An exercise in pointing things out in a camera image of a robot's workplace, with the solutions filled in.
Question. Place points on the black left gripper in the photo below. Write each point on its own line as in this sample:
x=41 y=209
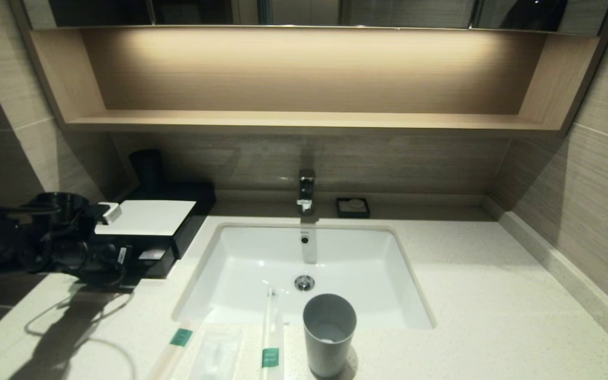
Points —
x=98 y=258

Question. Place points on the black amenity drawer box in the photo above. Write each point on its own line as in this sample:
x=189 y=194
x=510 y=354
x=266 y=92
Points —
x=198 y=211
x=159 y=266

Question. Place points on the wide paper pack green label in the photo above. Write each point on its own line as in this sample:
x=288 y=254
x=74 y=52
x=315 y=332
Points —
x=180 y=338

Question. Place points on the black cylindrical cup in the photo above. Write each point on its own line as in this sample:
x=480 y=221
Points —
x=147 y=169

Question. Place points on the clear plastic packet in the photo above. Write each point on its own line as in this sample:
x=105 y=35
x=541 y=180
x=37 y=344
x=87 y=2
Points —
x=217 y=353

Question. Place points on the white ceramic sink basin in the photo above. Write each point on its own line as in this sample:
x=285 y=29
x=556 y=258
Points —
x=262 y=264

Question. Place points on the slim toothbrush pack green label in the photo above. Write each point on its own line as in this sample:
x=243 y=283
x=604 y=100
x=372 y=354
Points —
x=271 y=338

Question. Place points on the chrome sink drain stopper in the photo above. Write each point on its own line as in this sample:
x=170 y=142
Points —
x=304 y=283

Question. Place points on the chrome faucet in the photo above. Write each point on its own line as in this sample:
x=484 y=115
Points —
x=306 y=190

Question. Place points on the grey plastic cup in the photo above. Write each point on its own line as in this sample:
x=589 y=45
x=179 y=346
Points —
x=329 y=343

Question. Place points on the black soap dish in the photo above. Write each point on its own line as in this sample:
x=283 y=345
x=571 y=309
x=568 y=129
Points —
x=353 y=212

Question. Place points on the beige round soap bar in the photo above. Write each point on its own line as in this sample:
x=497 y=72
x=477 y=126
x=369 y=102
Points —
x=356 y=203

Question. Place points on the mirror cabinet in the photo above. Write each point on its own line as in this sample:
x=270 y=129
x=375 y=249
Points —
x=388 y=13

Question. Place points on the wooden wall shelf niche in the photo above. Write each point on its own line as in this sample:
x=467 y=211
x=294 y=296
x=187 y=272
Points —
x=304 y=120

